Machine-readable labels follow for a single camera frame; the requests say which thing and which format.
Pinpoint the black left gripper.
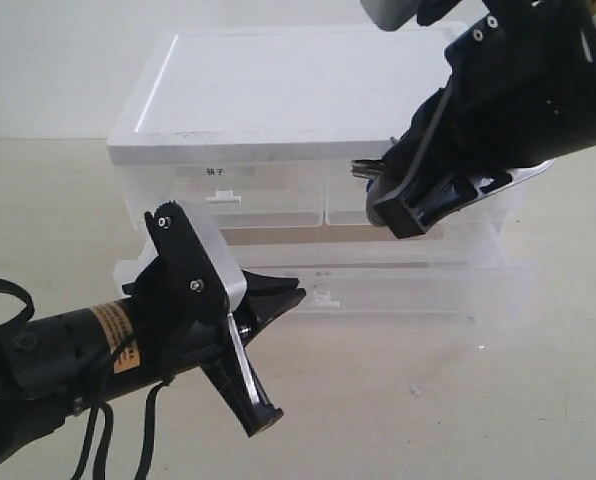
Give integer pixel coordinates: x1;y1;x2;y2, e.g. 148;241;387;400
122;259;308;440

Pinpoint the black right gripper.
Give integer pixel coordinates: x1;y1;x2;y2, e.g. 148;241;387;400
370;14;596;238

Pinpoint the clear drawer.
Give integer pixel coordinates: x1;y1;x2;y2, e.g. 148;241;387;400
117;163;326;229
222;222;505;268
324;173;509;226
249;263;533;319

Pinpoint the key bunch with blue fob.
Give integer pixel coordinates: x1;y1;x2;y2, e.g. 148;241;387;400
350;159;385;192

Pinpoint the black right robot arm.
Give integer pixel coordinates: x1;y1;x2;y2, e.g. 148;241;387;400
353;1;596;239

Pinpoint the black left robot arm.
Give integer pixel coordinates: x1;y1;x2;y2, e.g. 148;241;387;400
0;259;305;479

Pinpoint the clear bottom drawer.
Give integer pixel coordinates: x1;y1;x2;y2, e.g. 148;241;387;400
249;263;533;319

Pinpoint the white plastic drawer cabinet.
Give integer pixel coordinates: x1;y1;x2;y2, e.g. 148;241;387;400
105;19;534;321

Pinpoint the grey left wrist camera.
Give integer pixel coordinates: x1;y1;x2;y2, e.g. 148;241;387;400
144;201;247;326

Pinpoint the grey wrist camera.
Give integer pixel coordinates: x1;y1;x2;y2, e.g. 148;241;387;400
358;0;459;32
144;201;247;326

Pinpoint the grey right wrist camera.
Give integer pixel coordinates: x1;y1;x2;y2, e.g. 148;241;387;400
358;0;459;32

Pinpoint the black left camera cable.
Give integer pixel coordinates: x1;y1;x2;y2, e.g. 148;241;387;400
0;275;179;480

